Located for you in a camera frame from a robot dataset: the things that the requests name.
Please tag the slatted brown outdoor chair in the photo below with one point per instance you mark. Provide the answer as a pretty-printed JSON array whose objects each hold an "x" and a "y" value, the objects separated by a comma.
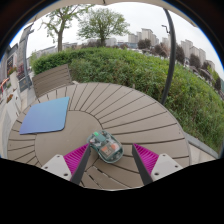
[{"x": 51, "y": 80}]

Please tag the dark sign pillar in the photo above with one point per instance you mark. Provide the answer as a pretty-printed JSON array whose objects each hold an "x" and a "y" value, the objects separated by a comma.
[{"x": 22, "y": 60}]

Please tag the beige patio umbrella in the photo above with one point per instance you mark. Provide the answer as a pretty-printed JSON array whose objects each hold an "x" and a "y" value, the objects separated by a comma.
[{"x": 169, "y": 60}]

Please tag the thin-crowned tree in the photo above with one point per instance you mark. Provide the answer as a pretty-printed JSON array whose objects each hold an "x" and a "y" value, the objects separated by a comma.
[{"x": 60, "y": 33}]

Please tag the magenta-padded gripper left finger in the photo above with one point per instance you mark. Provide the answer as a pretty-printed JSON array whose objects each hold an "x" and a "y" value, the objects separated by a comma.
[{"x": 60, "y": 165}]

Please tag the group of apartment buildings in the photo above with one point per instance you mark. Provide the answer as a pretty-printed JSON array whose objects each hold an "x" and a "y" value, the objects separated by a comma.
[{"x": 191, "y": 50}]

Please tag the blue mouse pad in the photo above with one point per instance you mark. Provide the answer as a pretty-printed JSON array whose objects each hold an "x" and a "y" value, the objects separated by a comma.
[{"x": 45, "y": 116}]

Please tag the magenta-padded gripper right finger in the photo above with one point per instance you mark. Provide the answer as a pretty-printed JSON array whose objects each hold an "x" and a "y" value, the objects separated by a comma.
[{"x": 165, "y": 165}]

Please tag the full-crowned tree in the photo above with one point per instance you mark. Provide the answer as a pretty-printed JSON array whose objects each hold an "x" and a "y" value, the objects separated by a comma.
[{"x": 102, "y": 25}]

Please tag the transparent green computer mouse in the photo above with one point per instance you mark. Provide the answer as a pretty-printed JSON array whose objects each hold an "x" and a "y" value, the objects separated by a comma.
[{"x": 106, "y": 146}]

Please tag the green hedge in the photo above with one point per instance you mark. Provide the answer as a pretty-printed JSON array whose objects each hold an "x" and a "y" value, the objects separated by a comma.
[{"x": 126, "y": 70}]

